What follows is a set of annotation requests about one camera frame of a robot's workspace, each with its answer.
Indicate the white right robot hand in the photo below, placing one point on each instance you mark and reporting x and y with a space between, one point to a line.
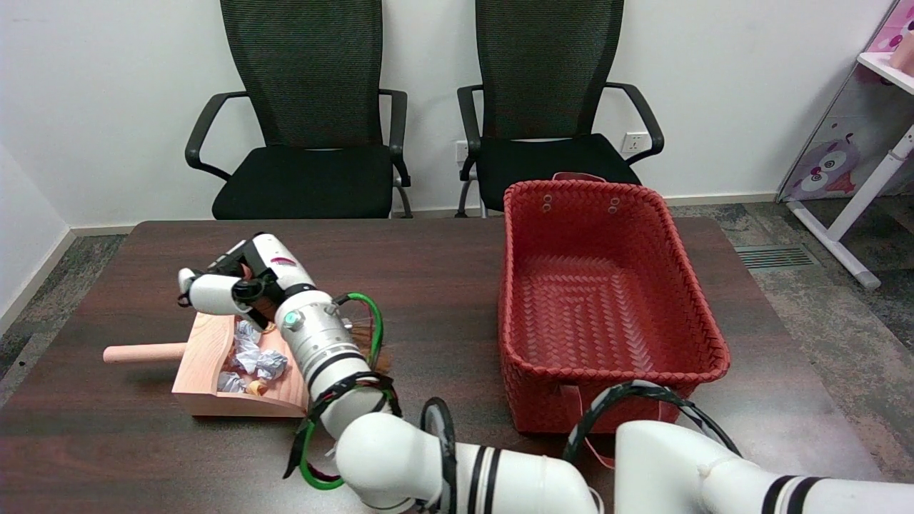
282 268

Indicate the black mesh office chair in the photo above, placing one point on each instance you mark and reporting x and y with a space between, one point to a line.
543 71
307 178

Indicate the wooden dustpan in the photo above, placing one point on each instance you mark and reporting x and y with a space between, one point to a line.
203 364

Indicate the red woven basket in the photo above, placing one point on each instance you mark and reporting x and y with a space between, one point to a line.
593 300

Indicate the white paper ball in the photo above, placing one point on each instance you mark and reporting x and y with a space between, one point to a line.
247 333
273 364
230 383
245 355

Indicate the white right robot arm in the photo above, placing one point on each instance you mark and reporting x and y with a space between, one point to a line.
321 343

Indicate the pink white shelf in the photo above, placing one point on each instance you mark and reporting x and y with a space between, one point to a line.
889 32

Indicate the white desk leg frame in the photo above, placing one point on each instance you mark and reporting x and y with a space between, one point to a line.
850 207

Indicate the tan paper ball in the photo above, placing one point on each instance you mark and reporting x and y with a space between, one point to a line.
257 387

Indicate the white wall outlet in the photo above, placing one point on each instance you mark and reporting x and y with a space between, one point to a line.
634 142
461 150

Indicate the brown whisk broom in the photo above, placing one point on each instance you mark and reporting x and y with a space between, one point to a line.
364 348

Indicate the floor vent grille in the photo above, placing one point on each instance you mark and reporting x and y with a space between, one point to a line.
775 257

